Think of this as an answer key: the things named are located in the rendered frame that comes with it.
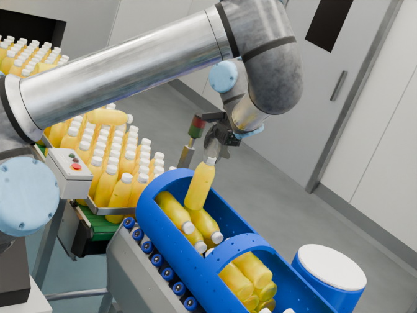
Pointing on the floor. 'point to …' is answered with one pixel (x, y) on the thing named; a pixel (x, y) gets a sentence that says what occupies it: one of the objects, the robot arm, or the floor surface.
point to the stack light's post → (185, 157)
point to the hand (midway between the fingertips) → (210, 158)
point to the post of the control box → (50, 233)
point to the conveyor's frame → (77, 245)
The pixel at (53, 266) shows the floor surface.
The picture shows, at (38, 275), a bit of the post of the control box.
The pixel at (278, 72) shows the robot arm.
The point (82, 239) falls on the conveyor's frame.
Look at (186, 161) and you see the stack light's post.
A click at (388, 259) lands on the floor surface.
